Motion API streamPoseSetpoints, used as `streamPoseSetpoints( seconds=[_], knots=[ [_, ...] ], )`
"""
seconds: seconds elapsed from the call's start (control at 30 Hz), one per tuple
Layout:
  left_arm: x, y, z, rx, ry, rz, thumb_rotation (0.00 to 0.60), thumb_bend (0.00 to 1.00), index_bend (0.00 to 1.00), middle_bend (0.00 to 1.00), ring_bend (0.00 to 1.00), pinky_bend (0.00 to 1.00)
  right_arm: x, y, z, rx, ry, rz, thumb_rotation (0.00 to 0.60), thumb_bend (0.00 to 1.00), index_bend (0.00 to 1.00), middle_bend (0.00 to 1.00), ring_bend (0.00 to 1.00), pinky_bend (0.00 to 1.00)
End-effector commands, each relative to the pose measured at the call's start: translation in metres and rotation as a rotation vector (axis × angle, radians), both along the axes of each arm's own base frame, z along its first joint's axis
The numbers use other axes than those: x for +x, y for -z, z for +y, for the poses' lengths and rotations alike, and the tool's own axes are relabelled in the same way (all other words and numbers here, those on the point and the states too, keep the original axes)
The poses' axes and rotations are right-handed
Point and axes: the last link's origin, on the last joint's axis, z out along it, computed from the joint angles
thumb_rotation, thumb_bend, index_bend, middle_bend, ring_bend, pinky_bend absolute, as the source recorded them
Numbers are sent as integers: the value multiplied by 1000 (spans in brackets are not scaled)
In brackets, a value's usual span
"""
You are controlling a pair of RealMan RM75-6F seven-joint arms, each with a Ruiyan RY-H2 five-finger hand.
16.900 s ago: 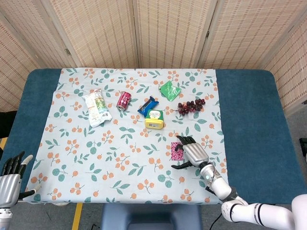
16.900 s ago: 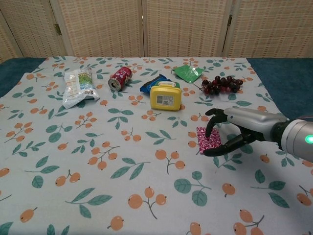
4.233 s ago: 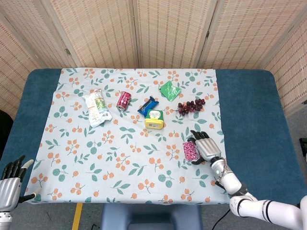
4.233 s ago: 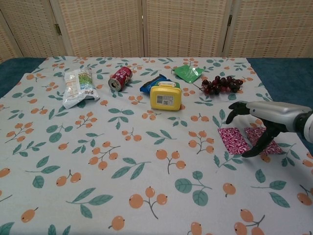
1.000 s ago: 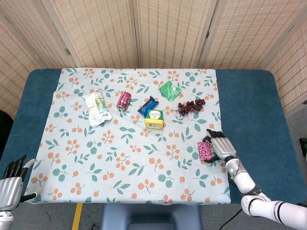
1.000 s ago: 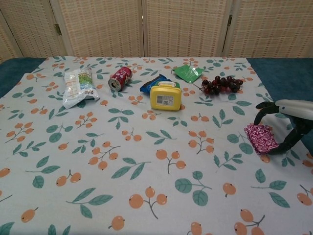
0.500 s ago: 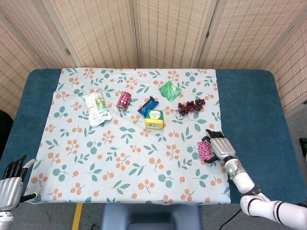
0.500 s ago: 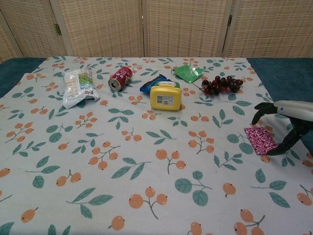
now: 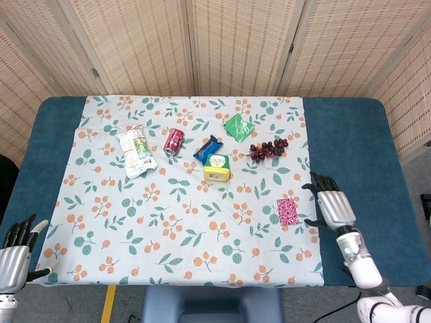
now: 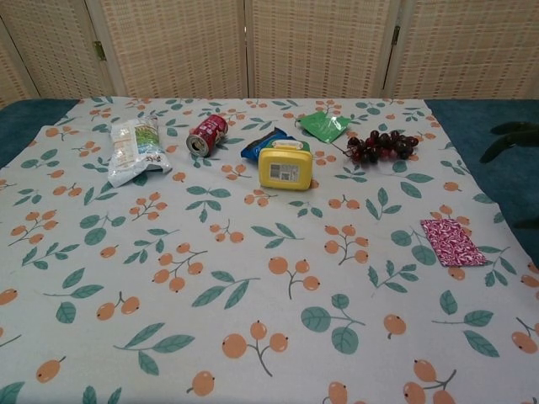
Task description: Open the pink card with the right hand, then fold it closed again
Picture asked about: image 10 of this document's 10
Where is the floral fruit print tablecloth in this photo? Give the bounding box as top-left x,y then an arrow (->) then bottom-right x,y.
0,95 -> 539,404

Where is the green foil packet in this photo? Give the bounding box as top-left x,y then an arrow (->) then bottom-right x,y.
294,111 -> 353,144

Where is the purple grape bunch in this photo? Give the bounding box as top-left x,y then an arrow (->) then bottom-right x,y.
332,129 -> 421,164

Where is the red soda can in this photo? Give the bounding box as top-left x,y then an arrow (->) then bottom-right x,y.
186,113 -> 229,157

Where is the white crumpled snack bag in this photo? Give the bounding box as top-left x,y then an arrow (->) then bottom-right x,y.
107,117 -> 173,189

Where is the pink patterned packet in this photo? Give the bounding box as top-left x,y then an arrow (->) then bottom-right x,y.
419,217 -> 488,269

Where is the woven folding screen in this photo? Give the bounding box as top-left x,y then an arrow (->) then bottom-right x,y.
0,0 -> 539,109

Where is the blue snack wrapper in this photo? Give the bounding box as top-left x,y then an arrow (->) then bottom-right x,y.
240,127 -> 296,160

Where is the yellow green plastic box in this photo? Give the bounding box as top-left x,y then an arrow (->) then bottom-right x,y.
257,141 -> 315,190

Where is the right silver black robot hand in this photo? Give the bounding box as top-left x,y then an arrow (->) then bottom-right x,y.
479,120 -> 539,231

